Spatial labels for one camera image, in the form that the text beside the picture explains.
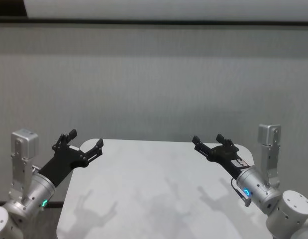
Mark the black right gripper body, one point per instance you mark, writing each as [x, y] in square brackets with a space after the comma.
[228, 156]

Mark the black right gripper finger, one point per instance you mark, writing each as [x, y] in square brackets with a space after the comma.
[202, 148]
[226, 142]

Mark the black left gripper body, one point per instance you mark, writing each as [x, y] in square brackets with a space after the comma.
[61, 164]

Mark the black wall board ledge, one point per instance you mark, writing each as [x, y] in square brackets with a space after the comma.
[153, 20]

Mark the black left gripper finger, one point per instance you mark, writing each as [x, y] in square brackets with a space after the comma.
[69, 135]
[95, 149]

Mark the white wall board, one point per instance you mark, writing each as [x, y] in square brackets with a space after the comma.
[153, 7]

